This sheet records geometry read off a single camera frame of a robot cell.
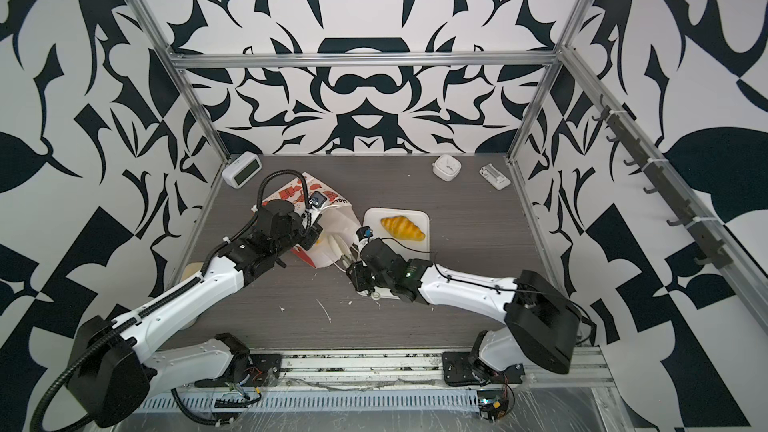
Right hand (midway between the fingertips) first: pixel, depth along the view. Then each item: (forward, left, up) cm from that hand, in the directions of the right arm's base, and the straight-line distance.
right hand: (350, 270), depth 80 cm
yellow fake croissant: (+17, -15, -7) cm, 24 cm away
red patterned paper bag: (+22, +7, -7) cm, 24 cm away
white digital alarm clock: (+40, +41, -3) cm, 57 cm away
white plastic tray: (+2, -17, +7) cm, 18 cm away
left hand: (+13, +8, +10) cm, 18 cm away
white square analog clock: (+44, -32, -9) cm, 55 cm away
